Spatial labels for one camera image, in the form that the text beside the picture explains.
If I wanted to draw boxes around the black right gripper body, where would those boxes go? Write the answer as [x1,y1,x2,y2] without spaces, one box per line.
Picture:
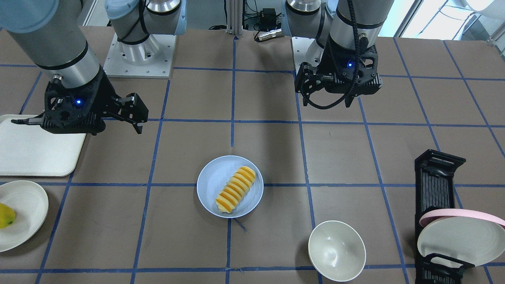
[45,69,119,114]

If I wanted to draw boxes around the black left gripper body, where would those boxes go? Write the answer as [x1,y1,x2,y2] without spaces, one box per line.
[305,38,379,89]

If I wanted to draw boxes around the light blue plate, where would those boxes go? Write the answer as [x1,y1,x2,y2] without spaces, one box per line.
[196,156,264,218]

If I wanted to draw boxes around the yellow ridged bread loaf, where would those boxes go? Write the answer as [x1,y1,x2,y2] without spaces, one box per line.
[215,166,256,213]

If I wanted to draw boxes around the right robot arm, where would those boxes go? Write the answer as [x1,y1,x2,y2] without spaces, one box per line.
[1,0,187,135]

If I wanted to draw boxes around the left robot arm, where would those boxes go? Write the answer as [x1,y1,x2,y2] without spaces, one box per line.
[281,0,394,110]

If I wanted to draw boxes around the cream round plate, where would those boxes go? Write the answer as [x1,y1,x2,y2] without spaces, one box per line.
[0,180,49,252]

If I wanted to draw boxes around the pink plate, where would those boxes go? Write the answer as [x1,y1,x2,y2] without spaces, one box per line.
[418,208,505,228]

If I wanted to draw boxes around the white rectangular tray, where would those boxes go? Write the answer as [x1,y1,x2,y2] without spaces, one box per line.
[0,114,86,177]

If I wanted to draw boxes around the yellow lemon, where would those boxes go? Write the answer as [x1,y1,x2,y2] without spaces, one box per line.
[0,203,16,229]

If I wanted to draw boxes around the black dish rack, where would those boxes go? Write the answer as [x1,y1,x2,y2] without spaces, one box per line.
[414,149,474,284]

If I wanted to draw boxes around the white ceramic bowl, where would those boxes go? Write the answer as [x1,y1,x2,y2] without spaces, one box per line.
[308,220,367,282]

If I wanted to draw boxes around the small white dish in rack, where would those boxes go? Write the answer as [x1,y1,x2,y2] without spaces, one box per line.
[417,217,505,266]

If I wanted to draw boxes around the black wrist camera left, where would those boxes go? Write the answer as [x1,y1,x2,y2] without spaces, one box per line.
[320,44,383,108]

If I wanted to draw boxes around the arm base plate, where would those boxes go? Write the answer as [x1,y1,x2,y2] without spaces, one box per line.
[103,35,177,79]
[292,37,324,73]

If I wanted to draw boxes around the aluminium frame post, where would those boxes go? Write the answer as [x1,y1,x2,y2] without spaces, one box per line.
[225,0,244,38]

